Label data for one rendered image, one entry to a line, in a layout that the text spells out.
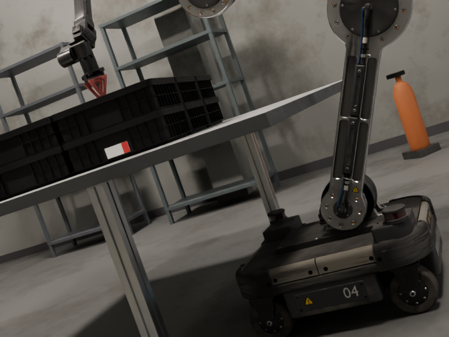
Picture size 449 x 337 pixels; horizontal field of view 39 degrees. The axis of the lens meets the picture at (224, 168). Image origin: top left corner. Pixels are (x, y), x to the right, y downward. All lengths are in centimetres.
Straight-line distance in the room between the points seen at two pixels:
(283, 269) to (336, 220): 23
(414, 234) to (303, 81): 388
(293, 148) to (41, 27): 279
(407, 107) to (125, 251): 304
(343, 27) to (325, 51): 367
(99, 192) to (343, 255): 75
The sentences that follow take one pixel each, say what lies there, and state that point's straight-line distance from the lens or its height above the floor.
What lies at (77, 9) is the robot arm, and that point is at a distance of 250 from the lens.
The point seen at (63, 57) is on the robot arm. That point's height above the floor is 111.
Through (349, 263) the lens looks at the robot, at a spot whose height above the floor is 20.
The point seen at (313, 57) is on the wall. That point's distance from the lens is 563.
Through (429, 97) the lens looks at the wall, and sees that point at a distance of 553.
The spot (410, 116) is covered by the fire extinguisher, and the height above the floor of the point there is 29.
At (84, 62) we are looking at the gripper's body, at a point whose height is 106.
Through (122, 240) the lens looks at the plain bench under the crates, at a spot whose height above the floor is 47.
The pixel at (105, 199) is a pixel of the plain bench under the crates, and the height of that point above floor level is 61.
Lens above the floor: 73
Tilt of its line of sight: 5 degrees down
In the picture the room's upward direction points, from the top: 19 degrees counter-clockwise
